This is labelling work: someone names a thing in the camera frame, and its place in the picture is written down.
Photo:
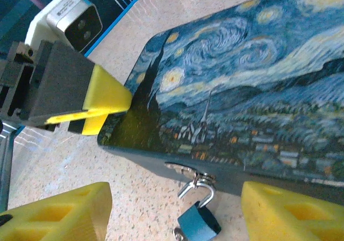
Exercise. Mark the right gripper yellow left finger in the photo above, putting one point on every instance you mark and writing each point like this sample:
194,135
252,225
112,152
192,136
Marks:
53,225

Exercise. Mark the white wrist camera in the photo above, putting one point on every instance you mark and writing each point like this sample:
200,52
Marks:
78,23

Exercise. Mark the aluminium frame bar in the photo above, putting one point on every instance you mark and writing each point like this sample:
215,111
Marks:
6,157

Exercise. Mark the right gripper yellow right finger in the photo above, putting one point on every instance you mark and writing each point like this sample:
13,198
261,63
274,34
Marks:
295,225

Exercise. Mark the small blue padlock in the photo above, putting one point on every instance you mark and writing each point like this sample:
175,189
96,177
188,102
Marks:
193,222

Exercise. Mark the silver box hasp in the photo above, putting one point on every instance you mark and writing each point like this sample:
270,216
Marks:
177,167

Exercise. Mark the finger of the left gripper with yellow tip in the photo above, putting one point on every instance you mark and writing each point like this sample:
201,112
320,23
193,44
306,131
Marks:
91,123
64,85

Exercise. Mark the starry night print box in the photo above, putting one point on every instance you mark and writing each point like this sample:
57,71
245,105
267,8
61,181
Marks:
242,77

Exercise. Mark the side rail with blue strip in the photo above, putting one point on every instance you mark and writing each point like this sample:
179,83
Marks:
118,18

